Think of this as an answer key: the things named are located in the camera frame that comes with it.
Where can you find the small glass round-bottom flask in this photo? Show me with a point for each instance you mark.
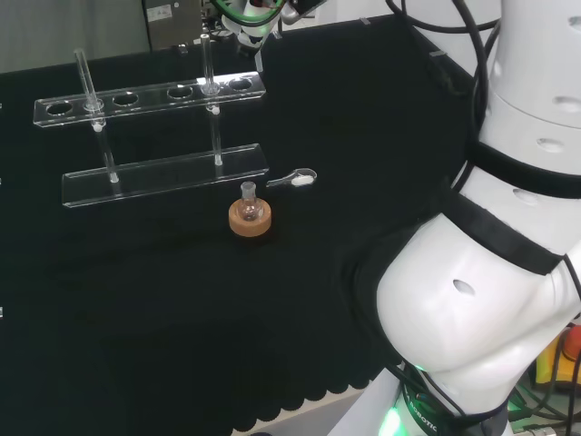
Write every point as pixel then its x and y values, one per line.
pixel 249 206

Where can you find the black bench cloth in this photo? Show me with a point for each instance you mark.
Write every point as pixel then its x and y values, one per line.
pixel 181 295

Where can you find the yellow emergency stop button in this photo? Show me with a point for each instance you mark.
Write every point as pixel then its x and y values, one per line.
pixel 569 359

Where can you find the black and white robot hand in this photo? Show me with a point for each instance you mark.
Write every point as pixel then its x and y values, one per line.
pixel 256 27

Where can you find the pale board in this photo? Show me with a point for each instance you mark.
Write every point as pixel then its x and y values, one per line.
pixel 68 32

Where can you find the glass weighing funnel with powder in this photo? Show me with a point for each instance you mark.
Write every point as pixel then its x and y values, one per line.
pixel 302 178

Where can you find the grey metal box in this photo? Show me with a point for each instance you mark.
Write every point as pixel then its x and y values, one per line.
pixel 172 22

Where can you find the clear acrylic funnel stand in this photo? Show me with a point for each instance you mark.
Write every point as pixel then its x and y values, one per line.
pixel 150 97

